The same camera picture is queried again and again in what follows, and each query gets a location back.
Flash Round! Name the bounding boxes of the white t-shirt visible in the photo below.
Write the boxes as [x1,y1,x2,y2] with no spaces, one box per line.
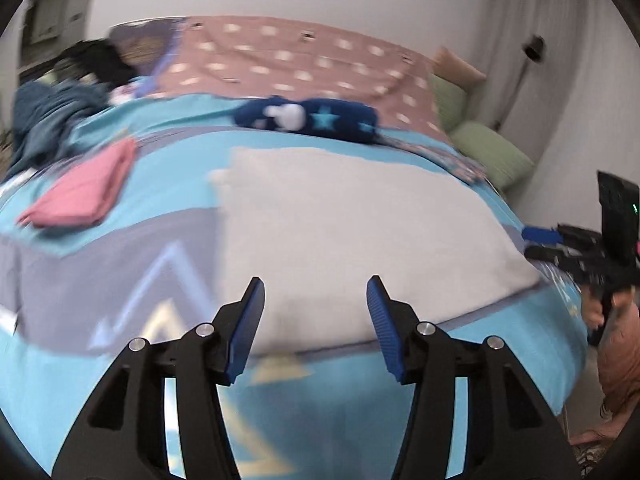
[210,148,539,353]

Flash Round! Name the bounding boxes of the right forearm pink sleeve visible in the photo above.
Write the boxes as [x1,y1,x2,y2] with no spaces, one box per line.
[569,303,640,476]

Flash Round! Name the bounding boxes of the dark blue clothes pile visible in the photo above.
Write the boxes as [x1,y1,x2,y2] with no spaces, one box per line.
[4,80,108,180]

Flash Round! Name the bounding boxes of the black clothes pile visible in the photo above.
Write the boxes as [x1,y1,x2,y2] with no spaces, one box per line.
[53,39,138,89]

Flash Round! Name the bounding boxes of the right hand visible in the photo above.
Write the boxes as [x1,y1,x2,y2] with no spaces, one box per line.
[581,286,640,334]

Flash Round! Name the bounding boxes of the green pillow front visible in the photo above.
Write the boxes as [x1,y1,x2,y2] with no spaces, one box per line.
[449,120,535,192]

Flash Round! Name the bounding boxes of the green pillow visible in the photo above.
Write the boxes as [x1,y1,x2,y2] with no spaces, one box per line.
[430,75,468,133]
[449,120,535,192]

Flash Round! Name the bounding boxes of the floral folded garment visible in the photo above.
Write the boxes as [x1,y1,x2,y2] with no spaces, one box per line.
[374,133,486,184]

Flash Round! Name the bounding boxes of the grey curtain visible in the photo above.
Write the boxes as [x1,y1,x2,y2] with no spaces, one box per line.
[470,0,639,229]

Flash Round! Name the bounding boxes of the green pillow back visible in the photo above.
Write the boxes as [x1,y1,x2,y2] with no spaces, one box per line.
[430,75,468,133]

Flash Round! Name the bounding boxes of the black floor lamp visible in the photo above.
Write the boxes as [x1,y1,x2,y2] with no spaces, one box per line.
[492,35,546,131]

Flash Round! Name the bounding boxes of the light blue patterned blanket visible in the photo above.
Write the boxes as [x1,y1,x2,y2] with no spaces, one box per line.
[1,96,587,479]

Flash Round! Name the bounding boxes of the tan pillow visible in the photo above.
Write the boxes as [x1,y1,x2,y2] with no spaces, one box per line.
[433,47,487,91]

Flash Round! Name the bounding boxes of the navy star fleece blanket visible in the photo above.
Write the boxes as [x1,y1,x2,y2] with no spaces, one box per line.
[232,96,378,144]

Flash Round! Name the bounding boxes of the pink folded garment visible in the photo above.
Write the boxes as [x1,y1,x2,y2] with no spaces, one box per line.
[15,138,137,229]

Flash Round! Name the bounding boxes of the pink polka dot bedsheet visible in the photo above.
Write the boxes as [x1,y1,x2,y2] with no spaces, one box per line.
[152,15,448,142]

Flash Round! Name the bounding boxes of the purple gold patterned cushion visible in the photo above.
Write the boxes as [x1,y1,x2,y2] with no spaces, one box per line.
[107,18,184,76]

